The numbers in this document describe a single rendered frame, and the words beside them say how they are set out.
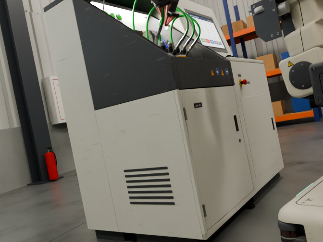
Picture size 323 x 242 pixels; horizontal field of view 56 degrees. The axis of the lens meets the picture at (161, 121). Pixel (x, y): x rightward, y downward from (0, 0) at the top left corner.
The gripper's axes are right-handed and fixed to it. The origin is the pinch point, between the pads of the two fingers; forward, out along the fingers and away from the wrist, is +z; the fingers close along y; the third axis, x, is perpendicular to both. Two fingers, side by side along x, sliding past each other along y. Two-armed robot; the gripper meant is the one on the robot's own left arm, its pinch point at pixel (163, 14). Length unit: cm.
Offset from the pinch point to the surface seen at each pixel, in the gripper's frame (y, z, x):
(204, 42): -43, 52, -26
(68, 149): 114, 386, -273
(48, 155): 137, 306, -210
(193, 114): 13, 24, 53
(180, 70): 11.1, 7.4, 38.0
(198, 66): -3.5, 16.7, 30.3
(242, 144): -20, 71, 55
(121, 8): 10.9, 11.6, -41.2
